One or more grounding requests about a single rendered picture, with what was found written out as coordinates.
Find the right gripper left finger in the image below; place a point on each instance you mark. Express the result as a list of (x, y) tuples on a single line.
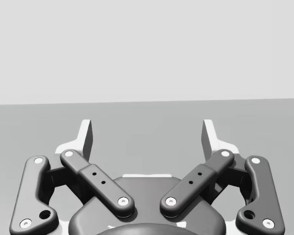
[(93, 176)]

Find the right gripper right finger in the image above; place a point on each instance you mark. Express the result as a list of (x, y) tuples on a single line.
[(201, 176)]

